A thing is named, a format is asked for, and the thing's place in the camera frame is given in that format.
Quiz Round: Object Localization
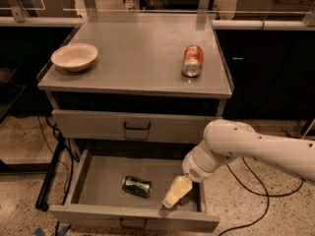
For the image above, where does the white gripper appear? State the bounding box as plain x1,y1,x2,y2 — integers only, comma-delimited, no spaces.
162,141,226,208

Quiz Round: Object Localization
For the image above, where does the green soda can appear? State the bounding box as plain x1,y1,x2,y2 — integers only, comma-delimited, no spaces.
122,175,153,198

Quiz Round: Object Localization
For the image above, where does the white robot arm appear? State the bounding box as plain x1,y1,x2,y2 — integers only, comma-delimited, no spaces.
162,119,315,208

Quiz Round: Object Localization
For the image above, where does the open middle drawer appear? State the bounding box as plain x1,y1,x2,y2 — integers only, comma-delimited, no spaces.
49,148,220,233

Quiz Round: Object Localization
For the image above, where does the grey drawer cabinet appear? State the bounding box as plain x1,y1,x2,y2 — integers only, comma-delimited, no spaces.
36,11,235,233

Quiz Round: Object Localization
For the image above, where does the red soda can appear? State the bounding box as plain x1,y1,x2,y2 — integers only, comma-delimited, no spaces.
181,45,204,78

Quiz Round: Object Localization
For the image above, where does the closed top drawer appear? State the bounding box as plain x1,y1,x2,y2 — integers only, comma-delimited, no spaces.
52,109,217,144

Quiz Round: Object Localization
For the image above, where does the white bowl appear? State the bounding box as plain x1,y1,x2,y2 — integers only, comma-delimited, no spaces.
51,43,98,72

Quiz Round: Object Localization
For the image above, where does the clear water bottle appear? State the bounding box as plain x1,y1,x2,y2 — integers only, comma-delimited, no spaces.
124,0,135,11

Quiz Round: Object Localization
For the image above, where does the white horizontal rail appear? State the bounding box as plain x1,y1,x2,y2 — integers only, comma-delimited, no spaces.
213,20,315,31

